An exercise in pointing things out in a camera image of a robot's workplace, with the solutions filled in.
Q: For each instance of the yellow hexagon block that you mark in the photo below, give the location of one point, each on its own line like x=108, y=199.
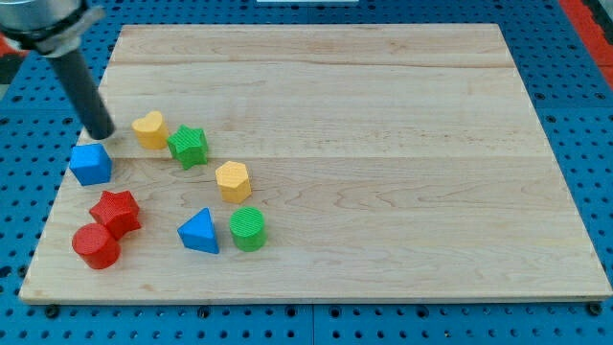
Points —
x=233, y=182

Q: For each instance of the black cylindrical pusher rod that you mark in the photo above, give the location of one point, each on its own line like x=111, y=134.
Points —
x=74, y=75

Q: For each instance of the yellow heart block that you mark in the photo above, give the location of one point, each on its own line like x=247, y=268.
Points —
x=151, y=131

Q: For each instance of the blue triangle block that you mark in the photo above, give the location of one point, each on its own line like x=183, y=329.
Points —
x=198, y=232

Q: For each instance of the green cylinder block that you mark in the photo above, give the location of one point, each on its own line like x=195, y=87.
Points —
x=247, y=228

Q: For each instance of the light wooden board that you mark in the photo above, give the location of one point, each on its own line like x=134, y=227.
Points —
x=393, y=164

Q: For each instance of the green star block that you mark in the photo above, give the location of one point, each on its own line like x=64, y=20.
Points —
x=188, y=146

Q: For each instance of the blue cube block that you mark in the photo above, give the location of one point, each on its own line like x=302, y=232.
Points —
x=91, y=164

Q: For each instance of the red cylinder block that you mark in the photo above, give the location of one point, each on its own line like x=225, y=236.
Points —
x=96, y=246

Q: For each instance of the red star block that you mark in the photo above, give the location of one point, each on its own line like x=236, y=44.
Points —
x=117, y=212

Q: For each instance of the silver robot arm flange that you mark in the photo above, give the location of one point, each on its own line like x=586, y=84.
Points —
x=53, y=28

